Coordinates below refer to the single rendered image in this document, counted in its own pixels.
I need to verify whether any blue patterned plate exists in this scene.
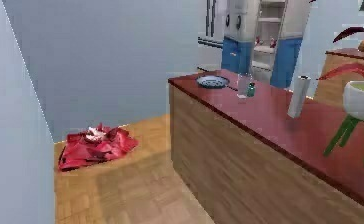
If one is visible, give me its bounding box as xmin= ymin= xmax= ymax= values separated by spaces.
xmin=195 ymin=74 xmax=231 ymax=90

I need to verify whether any clear drinking glass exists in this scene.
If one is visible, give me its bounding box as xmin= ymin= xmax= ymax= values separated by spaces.
xmin=236 ymin=72 xmax=253 ymax=100

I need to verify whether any small green bottle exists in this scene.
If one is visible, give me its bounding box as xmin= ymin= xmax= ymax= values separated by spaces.
xmin=246 ymin=82 xmax=257 ymax=98

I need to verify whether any wooden counter with red top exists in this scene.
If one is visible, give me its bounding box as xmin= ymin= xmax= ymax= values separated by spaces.
xmin=167 ymin=68 xmax=364 ymax=224

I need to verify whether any red crumpled cloth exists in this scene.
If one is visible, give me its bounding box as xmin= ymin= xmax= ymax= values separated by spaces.
xmin=57 ymin=122 xmax=140 ymax=173

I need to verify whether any silver fridge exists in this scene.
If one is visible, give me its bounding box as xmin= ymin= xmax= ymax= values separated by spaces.
xmin=197 ymin=0 xmax=228 ymax=50

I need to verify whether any white and blue shelf cabinet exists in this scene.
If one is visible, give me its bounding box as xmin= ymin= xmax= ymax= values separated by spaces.
xmin=220 ymin=0 xmax=312 ymax=90

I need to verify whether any white paper towel roll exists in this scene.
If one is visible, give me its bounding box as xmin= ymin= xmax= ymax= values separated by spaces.
xmin=287 ymin=75 xmax=312 ymax=119

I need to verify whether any red leaf plant white pot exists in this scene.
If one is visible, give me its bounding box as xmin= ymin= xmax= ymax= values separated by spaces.
xmin=318 ymin=26 xmax=364 ymax=169

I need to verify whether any black fridge handle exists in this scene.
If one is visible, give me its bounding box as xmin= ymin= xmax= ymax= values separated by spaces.
xmin=210 ymin=0 xmax=217 ymax=38
xmin=205 ymin=0 xmax=211 ymax=37

